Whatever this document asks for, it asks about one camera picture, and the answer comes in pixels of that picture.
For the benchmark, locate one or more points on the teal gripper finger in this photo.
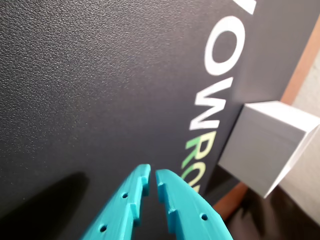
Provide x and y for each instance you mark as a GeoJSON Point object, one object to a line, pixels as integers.
{"type": "Point", "coordinates": [117, 215]}
{"type": "Point", "coordinates": [190, 212]}

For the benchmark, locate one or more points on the white open cardboard box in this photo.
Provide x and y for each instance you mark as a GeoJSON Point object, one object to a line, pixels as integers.
{"type": "Point", "coordinates": [255, 150]}

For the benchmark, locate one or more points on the black mat with WOWROBO print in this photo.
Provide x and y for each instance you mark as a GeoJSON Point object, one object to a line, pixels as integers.
{"type": "Point", "coordinates": [75, 75]}

